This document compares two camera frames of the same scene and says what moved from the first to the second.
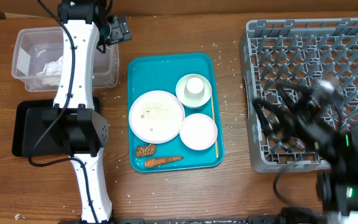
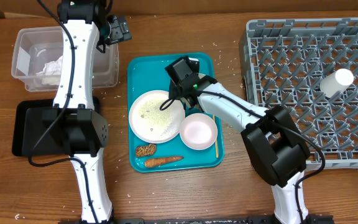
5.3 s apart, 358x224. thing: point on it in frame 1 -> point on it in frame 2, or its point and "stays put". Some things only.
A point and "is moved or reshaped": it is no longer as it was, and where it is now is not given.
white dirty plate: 156,116 stays put
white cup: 194,88 is moved or reshaped
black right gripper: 302,122 -> 176,92
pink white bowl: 198,131 stays put
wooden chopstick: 214,120 stays put
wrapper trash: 51,74 stays put
